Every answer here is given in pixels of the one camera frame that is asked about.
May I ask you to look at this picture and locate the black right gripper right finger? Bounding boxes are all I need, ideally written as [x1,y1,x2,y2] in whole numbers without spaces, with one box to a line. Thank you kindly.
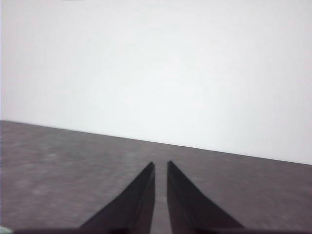
[166,160,245,231]

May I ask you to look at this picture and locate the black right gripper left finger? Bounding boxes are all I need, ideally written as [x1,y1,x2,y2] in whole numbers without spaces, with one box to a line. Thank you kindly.
[79,161,156,230]

